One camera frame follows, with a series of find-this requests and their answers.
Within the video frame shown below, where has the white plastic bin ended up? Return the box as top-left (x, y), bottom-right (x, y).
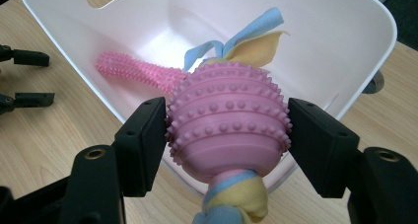
top-left (20, 0), bottom-right (399, 197)

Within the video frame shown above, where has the pink spiky bone toy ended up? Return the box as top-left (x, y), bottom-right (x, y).
top-left (95, 50), bottom-right (189, 98)

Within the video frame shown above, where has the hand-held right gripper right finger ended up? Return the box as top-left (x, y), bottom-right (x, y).
top-left (287, 97), bottom-right (361, 199)

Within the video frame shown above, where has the grey round object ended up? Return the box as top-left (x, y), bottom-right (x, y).
top-left (362, 69), bottom-right (385, 96)

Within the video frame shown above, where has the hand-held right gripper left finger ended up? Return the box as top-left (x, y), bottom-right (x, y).
top-left (112, 97), bottom-right (168, 198)

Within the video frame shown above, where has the pink ball toy with cloth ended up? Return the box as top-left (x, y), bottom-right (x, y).
top-left (165, 7), bottom-right (294, 224)

